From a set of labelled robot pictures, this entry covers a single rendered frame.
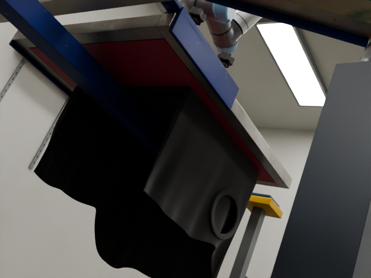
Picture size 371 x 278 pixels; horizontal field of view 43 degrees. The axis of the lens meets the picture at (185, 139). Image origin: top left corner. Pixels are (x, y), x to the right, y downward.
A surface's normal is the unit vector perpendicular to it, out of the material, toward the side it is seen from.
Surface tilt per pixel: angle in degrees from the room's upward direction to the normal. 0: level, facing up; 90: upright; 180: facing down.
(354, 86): 90
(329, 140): 90
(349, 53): 180
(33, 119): 90
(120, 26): 90
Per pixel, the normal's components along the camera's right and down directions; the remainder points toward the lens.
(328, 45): -0.37, 0.85
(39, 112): 0.80, 0.07
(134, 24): -0.48, -0.52
